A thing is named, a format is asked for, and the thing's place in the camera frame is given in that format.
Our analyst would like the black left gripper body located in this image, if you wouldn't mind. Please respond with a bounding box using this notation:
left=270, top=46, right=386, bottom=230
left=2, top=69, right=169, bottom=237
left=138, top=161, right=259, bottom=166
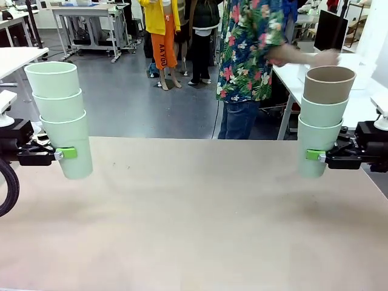
left=0, top=119, right=35, bottom=160

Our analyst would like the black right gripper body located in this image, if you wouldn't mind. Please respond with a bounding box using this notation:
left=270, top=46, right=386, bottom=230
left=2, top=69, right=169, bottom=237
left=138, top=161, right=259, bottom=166
left=354, top=120, right=388, bottom=173

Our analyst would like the light green plastic cup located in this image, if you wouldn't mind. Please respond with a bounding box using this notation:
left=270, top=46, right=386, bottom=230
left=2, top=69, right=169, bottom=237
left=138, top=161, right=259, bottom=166
left=24, top=61, right=81, bottom=98
left=39, top=110, right=93, bottom=181
left=301, top=93, right=350, bottom=127
left=32, top=87, right=84, bottom=122
left=298, top=114, right=344, bottom=179

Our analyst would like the person's left forearm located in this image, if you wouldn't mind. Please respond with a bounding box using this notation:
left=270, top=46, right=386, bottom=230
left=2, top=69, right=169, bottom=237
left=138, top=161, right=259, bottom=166
left=266, top=44, right=319, bottom=68

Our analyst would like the person's left hand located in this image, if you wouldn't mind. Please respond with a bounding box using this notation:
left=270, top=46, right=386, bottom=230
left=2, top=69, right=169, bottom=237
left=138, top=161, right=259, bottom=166
left=313, top=48, right=341, bottom=67

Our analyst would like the large white desk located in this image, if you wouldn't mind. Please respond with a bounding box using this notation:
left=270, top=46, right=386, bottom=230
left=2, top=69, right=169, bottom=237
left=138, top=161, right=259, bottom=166
left=272, top=52, right=388, bottom=141

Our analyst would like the black stand pole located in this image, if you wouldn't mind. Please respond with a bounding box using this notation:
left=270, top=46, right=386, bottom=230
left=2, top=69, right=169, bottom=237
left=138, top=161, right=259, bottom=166
left=25, top=0, right=43, bottom=49

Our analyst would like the black monitor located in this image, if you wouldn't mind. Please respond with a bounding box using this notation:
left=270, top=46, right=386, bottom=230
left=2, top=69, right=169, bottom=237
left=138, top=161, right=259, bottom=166
left=313, top=8, right=349, bottom=52

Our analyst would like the person in floral shirt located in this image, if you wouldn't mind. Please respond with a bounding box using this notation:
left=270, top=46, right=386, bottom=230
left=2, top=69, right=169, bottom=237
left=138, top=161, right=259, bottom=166
left=215, top=0, right=299, bottom=140

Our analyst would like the mannequin in orange pants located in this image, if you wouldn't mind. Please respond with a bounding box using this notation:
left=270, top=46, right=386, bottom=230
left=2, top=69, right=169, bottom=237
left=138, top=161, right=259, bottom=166
left=141, top=0, right=182, bottom=92

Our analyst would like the blue hanging garment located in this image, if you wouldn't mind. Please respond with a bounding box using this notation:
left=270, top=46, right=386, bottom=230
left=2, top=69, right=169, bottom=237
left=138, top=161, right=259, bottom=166
left=281, top=0, right=299, bottom=46

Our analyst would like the mannequin in black clothes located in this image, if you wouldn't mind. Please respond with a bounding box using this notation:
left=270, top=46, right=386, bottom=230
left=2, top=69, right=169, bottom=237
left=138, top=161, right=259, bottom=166
left=181, top=0, right=221, bottom=85

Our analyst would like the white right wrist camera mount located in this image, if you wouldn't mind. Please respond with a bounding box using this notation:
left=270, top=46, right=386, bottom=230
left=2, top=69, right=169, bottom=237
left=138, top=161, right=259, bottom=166
left=370, top=93, right=388, bottom=132

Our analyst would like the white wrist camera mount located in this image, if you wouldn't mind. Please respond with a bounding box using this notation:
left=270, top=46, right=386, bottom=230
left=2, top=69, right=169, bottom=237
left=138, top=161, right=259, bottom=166
left=370, top=93, right=388, bottom=132
left=0, top=90, right=18, bottom=127

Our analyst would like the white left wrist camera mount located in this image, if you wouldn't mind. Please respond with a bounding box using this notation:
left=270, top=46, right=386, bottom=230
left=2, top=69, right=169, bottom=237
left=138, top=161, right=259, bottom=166
left=0, top=90, right=18, bottom=127

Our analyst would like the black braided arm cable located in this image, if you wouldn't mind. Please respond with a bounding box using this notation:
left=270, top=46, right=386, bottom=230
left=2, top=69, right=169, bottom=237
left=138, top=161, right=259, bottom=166
left=0, top=157, right=21, bottom=218

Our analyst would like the white steel frame table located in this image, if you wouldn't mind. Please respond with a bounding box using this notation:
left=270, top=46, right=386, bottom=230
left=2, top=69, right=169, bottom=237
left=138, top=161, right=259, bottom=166
left=51, top=4, right=122, bottom=64

